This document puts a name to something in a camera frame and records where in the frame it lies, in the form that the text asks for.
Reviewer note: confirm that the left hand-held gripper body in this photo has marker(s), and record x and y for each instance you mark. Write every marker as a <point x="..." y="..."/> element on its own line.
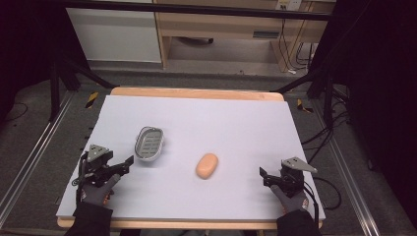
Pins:
<point x="97" y="164"/>

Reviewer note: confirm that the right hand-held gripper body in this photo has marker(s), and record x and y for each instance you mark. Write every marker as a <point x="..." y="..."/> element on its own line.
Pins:
<point x="291" y="178"/>

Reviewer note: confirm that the person's right hand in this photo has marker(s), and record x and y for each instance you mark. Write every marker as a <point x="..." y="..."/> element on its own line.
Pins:
<point x="293" y="202"/>

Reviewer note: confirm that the person's left hand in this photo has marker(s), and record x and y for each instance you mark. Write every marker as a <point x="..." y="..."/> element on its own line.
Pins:
<point x="96" y="193"/>

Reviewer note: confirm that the grey metal soap dish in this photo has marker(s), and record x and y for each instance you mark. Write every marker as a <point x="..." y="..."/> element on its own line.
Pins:
<point x="149" y="144"/>

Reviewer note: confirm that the yellow black floor tape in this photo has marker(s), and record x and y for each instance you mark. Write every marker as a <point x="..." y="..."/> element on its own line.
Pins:
<point x="304" y="106"/>
<point x="92" y="99"/>

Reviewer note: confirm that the white table cover board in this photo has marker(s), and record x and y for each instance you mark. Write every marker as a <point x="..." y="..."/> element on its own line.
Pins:
<point x="203" y="131"/>

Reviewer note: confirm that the wooden table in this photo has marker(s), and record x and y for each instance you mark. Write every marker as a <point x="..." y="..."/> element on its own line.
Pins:
<point x="196" y="93"/>

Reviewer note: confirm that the white cabinet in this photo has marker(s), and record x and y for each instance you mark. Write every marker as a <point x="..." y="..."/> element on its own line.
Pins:
<point x="113" y="36"/>

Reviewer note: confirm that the black curtain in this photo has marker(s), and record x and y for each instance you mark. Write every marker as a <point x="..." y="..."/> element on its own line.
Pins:
<point x="380" y="82"/>
<point x="26" y="49"/>

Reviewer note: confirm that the wooden desk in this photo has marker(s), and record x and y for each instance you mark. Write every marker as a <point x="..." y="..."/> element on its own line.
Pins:
<point x="223" y="24"/>

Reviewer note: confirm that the metal floor rail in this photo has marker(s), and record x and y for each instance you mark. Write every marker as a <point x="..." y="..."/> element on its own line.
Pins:
<point x="347" y="170"/>
<point x="36" y="154"/>

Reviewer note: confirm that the black metal frame strut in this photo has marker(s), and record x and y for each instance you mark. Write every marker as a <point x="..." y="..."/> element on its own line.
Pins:
<point x="323" y="83"/>
<point x="65" y="77"/>

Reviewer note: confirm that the black metal frame bar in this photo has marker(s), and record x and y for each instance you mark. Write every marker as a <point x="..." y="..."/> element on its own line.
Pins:
<point x="196" y="9"/>

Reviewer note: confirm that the white wall outlet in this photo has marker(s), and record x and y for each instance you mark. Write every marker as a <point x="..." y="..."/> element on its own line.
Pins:
<point x="288" y="4"/>

